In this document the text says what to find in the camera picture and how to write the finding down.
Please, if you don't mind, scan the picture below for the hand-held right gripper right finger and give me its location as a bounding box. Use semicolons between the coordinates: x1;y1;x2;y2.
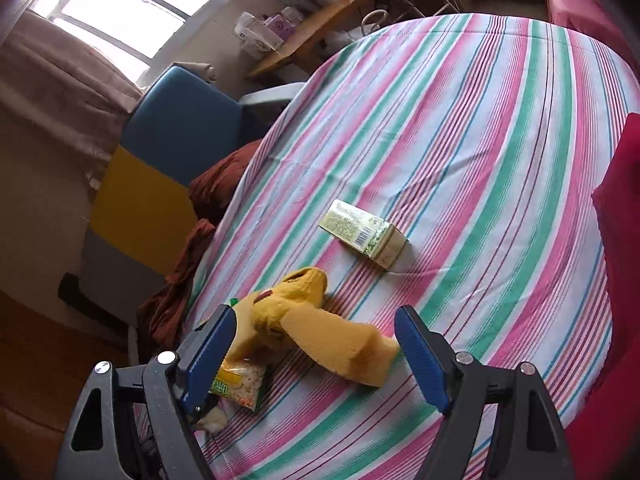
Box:
393;305;576;480

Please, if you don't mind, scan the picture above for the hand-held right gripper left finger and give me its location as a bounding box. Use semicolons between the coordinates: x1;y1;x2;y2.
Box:
52;304;238;480

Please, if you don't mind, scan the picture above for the cracker packet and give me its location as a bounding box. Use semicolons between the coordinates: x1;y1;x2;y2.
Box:
192;297;273;433

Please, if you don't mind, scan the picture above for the yellow plush toy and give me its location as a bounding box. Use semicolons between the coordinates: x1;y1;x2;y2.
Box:
232;267;401;388

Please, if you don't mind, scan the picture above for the brown cloth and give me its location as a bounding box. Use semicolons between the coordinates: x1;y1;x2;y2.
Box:
137;139;263;361

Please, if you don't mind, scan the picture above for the small pale printed carton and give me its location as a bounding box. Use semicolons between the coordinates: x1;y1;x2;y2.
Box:
319;199;409;271

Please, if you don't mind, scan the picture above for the wooden wardrobe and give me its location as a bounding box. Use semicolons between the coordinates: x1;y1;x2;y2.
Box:
0;290;131;480

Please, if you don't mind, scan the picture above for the grey yellow blue chair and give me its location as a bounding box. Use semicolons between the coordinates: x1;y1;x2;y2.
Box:
80;65;266;311

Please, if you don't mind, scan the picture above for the red cloth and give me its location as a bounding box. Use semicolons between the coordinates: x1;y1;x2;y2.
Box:
565;112;640;480

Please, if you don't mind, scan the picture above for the white and green box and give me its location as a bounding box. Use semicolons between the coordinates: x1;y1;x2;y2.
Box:
235;10;273;53

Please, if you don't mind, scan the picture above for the wooden shelf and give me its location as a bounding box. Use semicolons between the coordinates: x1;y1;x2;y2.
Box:
247;0;373;78

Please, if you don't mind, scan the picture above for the purple box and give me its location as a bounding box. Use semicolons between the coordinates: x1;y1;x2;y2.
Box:
265;6;303;43

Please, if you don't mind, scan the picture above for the window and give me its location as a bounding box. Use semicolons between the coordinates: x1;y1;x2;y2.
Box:
30;0;251;81

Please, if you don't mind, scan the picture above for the red blanket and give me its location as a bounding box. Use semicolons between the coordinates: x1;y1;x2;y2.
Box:
537;0;640;76

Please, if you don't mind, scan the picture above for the black bed post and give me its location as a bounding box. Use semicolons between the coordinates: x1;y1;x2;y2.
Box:
57;272;131;346

